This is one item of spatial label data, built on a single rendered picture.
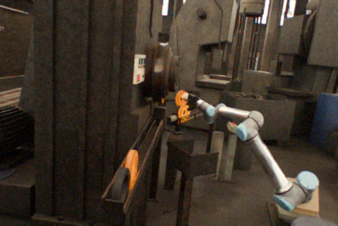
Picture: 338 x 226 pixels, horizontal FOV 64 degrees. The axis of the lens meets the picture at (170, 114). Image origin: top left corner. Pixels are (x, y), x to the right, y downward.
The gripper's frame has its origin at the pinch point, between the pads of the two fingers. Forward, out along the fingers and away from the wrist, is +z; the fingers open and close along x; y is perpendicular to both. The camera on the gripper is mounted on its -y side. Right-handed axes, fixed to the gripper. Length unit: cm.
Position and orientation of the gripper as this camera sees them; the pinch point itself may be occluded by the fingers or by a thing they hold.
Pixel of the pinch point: (181, 96)
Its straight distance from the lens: 266.8
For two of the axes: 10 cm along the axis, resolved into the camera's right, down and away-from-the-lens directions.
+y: 3.0, -8.8, -3.7
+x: -6.4, 1.0, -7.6
